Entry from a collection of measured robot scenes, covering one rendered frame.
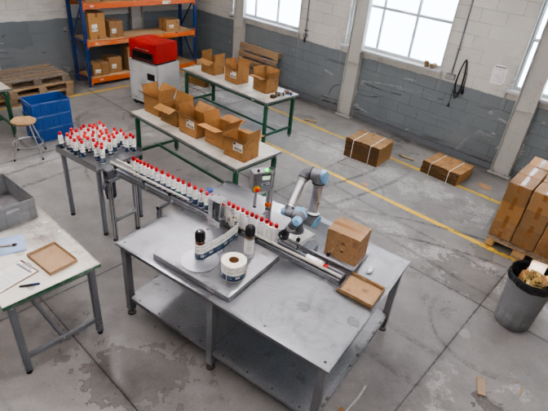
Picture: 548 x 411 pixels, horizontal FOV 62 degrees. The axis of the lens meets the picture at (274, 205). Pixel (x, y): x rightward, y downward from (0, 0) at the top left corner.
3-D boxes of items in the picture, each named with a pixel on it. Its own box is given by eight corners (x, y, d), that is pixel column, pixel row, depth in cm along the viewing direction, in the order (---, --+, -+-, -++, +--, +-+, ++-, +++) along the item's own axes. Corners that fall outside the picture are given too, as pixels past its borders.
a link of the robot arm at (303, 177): (301, 161, 392) (278, 212, 384) (312, 164, 387) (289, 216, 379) (305, 165, 402) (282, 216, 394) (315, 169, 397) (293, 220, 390)
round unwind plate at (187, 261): (172, 262, 368) (172, 260, 367) (199, 244, 390) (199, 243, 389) (201, 278, 354) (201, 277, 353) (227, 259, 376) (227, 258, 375)
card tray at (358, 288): (336, 291, 363) (337, 287, 361) (351, 274, 381) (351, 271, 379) (370, 308, 349) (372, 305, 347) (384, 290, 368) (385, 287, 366)
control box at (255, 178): (249, 187, 398) (249, 168, 388) (267, 185, 404) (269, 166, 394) (252, 193, 390) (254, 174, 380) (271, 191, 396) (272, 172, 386)
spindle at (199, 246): (192, 259, 370) (192, 231, 355) (199, 254, 376) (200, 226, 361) (200, 264, 366) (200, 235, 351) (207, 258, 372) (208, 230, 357)
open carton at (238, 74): (218, 80, 809) (219, 59, 790) (236, 77, 836) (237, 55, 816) (233, 86, 787) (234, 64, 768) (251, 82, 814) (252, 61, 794)
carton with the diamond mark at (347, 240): (323, 253, 400) (328, 227, 386) (335, 240, 418) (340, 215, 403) (355, 267, 387) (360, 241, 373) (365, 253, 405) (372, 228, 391)
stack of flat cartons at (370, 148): (342, 154, 777) (345, 137, 760) (357, 145, 814) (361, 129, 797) (376, 167, 745) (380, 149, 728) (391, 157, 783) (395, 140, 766)
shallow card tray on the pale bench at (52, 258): (27, 257, 369) (26, 254, 367) (55, 244, 386) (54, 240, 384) (50, 276, 353) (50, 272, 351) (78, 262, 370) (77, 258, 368)
